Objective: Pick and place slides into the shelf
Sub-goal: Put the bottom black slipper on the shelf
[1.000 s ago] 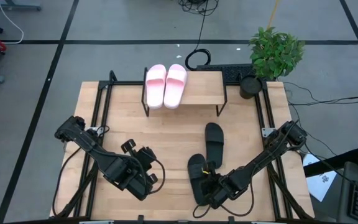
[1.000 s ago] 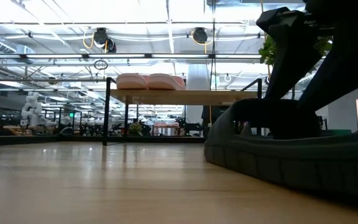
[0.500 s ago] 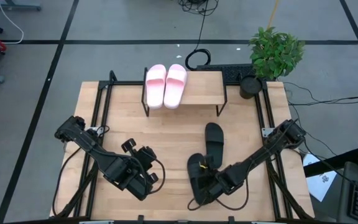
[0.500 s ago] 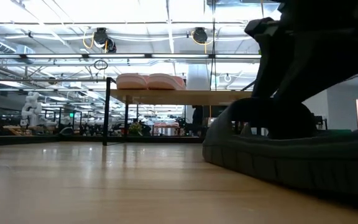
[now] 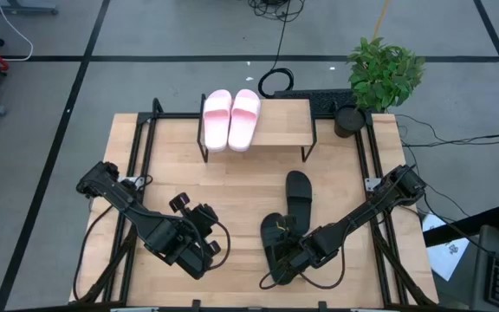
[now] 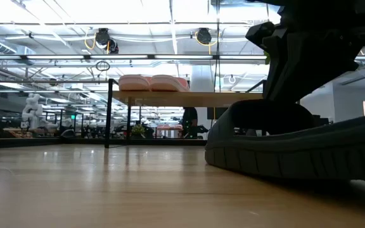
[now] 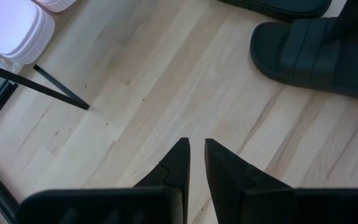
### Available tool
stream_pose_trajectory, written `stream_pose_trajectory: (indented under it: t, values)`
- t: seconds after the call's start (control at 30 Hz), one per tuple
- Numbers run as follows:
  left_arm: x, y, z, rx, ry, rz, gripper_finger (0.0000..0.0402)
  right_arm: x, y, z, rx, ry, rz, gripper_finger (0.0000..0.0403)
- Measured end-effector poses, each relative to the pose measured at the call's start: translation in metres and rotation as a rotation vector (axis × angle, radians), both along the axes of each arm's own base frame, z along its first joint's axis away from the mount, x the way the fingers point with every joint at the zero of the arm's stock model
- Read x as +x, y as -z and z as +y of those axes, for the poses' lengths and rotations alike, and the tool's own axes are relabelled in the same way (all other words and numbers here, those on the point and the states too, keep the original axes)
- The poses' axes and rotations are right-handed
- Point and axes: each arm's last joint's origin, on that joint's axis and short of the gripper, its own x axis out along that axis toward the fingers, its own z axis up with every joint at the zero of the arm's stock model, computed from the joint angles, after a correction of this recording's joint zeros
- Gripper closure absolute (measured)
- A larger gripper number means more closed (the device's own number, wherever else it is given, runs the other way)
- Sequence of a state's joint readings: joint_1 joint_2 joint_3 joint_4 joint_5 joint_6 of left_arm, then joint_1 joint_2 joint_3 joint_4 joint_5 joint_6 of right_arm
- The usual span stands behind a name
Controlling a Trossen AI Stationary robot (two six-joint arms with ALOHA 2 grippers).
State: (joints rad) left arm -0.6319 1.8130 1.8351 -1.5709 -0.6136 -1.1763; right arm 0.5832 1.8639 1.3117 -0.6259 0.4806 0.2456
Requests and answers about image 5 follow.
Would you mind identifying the white paper sheet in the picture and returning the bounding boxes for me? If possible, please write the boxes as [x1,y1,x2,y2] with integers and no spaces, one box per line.
[421,213,471,283]

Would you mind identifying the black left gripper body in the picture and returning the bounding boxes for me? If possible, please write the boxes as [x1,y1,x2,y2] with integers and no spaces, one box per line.
[181,202,221,246]

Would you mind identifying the white floor cable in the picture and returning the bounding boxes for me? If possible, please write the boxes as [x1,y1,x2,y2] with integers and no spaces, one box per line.
[0,0,35,62]

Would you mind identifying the green plant in black pot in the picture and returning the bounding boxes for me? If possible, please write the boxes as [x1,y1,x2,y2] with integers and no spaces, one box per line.
[333,36,427,140]

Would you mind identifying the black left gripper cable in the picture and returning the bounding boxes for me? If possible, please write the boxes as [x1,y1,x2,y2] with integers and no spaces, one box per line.
[205,219,232,271]

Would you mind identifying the coiled black floor cable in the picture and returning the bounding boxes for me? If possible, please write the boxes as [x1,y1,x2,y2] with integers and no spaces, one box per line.
[256,0,295,100]

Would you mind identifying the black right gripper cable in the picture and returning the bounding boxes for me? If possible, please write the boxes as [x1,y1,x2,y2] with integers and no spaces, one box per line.
[257,244,347,291]

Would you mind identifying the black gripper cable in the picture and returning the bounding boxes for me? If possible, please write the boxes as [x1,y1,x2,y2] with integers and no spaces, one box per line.
[257,244,347,291]
[205,219,232,271]

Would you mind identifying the black rubber slide sandal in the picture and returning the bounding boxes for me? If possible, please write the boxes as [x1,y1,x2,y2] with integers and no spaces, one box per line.
[284,170,314,237]
[259,211,305,287]

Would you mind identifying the pink rubber slide sandal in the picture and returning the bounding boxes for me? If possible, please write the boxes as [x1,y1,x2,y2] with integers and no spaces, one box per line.
[227,88,262,153]
[202,89,234,153]

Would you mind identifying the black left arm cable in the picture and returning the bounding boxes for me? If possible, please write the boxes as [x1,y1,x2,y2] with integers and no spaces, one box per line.
[72,202,117,302]

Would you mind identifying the black cable pile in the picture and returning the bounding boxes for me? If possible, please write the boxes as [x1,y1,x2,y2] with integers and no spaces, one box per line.
[246,0,307,23]

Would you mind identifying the black metal table frame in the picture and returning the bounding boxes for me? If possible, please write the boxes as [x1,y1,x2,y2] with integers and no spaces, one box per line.
[69,97,440,312]

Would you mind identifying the wooden shelf black metal legs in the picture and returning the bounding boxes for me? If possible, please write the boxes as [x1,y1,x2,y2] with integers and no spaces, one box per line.
[196,92,319,165]

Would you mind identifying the black computer keyboard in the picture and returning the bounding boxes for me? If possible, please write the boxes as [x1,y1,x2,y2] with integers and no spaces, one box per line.
[272,88,360,119]

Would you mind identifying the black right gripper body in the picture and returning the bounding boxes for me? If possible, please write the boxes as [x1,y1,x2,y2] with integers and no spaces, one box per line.
[289,228,334,270]

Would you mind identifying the yellow hanging cord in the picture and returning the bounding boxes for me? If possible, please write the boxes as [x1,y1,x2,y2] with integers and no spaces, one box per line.
[372,0,392,41]

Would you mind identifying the grey stand base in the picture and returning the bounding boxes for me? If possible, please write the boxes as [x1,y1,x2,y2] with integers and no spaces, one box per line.
[0,0,59,16]

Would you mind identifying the thin black desk cables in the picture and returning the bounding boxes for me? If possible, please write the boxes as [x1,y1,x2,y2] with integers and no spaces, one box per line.
[394,113,499,149]

